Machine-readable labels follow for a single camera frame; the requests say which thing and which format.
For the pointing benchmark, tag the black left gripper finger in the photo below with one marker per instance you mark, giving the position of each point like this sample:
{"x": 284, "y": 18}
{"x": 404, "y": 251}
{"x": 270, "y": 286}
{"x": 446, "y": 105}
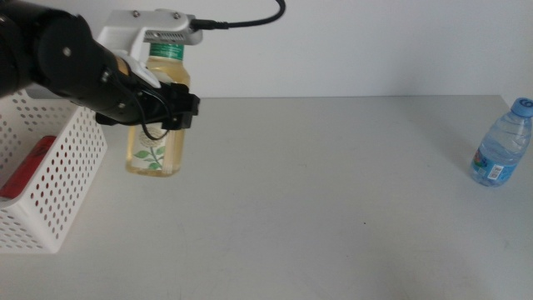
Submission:
{"x": 181, "y": 106}

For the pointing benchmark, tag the yellow tea bottle floral label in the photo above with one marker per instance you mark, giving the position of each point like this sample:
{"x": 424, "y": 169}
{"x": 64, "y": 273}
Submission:
{"x": 170, "y": 154}

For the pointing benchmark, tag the clear water bottle blue cap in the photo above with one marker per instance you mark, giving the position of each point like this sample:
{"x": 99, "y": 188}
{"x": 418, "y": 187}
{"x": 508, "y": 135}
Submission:
{"x": 499, "y": 150}

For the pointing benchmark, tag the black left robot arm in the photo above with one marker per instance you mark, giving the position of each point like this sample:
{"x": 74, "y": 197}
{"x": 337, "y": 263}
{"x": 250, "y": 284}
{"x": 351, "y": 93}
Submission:
{"x": 54, "y": 58}

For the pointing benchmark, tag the white perforated plastic basket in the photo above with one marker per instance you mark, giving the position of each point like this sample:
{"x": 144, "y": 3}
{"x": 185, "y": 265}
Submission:
{"x": 66, "y": 175}

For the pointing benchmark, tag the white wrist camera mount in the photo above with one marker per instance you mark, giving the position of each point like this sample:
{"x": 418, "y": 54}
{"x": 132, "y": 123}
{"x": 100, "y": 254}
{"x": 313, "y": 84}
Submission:
{"x": 125, "y": 33}

